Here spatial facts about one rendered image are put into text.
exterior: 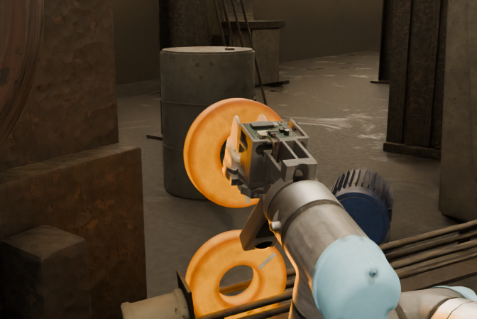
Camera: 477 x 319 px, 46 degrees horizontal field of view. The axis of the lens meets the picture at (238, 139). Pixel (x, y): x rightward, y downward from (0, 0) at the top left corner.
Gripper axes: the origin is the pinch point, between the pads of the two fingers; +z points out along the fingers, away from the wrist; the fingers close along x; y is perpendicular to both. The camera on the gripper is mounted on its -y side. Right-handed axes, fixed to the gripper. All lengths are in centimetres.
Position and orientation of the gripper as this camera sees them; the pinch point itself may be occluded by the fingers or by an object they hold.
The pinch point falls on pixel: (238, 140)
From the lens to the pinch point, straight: 78.4
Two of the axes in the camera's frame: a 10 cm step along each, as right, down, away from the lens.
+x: -9.5, 0.7, -3.2
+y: 0.9, -8.9, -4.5
